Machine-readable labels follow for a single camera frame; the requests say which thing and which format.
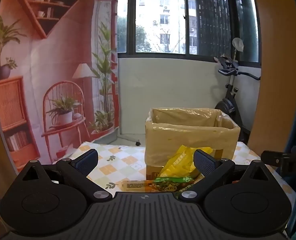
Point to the wooden panel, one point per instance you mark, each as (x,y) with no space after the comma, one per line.
(275,67)

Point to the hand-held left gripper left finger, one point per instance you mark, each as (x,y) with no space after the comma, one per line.
(87,160)

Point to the dark framed window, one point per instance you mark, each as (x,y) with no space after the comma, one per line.
(175,20)

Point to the black exercise bike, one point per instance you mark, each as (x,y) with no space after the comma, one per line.
(229,100)

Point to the printed backdrop cloth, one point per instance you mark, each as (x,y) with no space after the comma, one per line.
(50,80)

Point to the green snack bag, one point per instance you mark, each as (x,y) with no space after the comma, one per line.
(171,183)

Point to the yellow snack bag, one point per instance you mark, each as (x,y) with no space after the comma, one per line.
(179,163)

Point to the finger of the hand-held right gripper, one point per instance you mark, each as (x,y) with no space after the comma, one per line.
(271,158)

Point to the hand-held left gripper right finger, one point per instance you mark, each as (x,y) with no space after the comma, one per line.
(204,164)

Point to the checkered floral tablecloth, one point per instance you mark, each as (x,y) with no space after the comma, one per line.
(120,158)

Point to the cardboard box with plastic liner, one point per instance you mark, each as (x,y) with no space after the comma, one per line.
(185,130)

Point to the beige snack packet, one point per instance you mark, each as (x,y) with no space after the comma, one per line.
(135,186)

